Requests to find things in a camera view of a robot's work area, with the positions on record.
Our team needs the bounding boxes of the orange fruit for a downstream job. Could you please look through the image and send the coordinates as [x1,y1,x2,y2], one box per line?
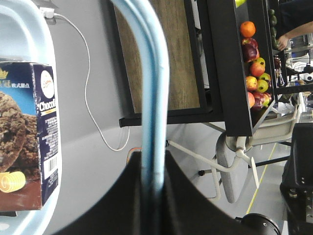
[240,21,256,38]

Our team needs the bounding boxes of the white power adapter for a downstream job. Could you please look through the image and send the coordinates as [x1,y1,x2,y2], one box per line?
[39,6,55,19]

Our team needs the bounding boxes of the blue chocolate cookie box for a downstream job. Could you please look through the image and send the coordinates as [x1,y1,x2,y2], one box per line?
[0,62,59,212]

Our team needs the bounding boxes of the dark red apple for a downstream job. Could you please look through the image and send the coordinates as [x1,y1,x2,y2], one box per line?
[241,38,260,63]

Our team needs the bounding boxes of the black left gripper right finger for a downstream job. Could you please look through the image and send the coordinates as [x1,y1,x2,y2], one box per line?
[161,150,252,235]

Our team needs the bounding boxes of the red yellow apple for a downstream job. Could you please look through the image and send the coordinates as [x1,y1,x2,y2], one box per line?
[249,62,266,77]

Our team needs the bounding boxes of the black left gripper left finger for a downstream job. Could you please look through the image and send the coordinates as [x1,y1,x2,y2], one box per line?
[56,151,141,235]

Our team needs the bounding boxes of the grey office chair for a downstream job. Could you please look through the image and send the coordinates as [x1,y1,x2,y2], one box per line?
[167,93,306,203]

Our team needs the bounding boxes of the white power cable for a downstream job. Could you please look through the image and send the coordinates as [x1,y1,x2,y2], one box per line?
[54,13,131,151]

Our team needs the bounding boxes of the open floor socket box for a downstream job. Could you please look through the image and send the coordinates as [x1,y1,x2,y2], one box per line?
[33,0,58,25]

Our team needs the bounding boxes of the wooden panel display stand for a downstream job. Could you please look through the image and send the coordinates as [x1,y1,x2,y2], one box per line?
[103,0,255,136]

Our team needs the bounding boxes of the person forearm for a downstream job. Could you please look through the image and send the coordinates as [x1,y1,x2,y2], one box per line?
[278,22,313,51]

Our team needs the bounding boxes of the light blue plastic basket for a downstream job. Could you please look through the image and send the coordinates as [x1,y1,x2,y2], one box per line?
[0,0,169,235]

